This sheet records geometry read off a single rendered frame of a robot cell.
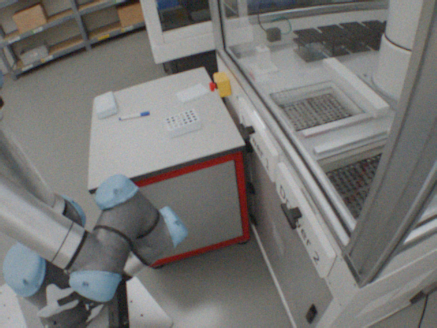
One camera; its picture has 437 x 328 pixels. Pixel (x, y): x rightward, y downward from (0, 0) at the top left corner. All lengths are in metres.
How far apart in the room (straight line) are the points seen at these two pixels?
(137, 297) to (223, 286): 0.84
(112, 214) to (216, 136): 0.69
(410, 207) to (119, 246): 0.42
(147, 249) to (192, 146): 0.59
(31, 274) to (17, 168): 0.22
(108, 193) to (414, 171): 0.45
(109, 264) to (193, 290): 1.18
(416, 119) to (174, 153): 0.90
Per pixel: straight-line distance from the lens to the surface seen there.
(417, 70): 0.34
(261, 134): 0.88
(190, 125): 1.17
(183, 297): 1.64
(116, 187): 0.53
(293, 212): 0.72
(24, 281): 0.72
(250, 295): 1.60
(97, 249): 0.49
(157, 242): 0.60
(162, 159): 1.10
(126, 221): 0.53
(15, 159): 0.66
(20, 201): 0.49
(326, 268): 0.70
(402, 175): 0.39
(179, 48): 1.61
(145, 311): 0.83
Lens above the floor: 1.51
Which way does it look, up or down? 46 degrees down
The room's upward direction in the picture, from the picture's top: 10 degrees counter-clockwise
